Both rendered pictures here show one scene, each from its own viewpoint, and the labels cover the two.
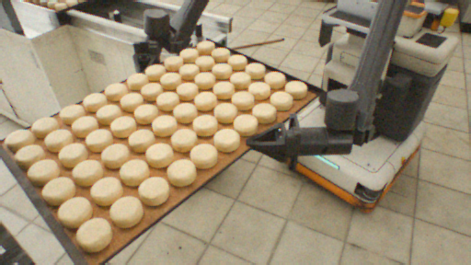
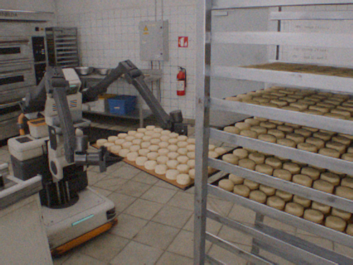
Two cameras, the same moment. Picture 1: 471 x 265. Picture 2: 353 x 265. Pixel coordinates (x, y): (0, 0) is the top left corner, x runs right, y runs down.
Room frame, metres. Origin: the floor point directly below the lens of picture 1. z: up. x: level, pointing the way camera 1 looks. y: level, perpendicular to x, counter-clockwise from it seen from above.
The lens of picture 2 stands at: (0.52, 1.40, 1.49)
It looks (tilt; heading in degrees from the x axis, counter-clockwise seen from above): 17 degrees down; 268
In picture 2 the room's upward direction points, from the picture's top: straight up
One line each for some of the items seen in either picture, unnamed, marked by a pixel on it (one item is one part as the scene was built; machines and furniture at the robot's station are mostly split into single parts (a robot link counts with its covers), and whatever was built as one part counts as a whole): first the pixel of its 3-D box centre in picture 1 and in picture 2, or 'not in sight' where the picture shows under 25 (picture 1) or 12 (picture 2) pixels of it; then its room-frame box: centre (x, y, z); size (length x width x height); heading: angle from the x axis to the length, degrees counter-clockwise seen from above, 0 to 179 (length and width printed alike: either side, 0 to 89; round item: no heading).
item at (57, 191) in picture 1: (59, 190); not in sight; (0.36, 0.31, 1.02); 0.05 x 0.05 x 0.02
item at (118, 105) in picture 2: not in sight; (121, 104); (1.46, -4.02, 0.36); 0.47 x 0.38 x 0.26; 66
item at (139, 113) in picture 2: not in sight; (108, 96); (1.73, -4.15, 0.49); 1.90 x 0.72 x 0.98; 154
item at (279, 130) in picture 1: (269, 146); (181, 137); (0.48, -0.06, 1.01); 0.09 x 0.07 x 0.07; 92
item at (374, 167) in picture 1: (350, 140); (63, 212); (1.43, -0.67, 0.16); 0.67 x 0.64 x 0.25; 136
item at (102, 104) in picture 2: not in sight; (103, 102); (1.86, -4.22, 0.36); 0.47 x 0.38 x 0.26; 64
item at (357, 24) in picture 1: (358, 29); (69, 129); (1.21, -0.47, 0.93); 0.28 x 0.16 x 0.22; 46
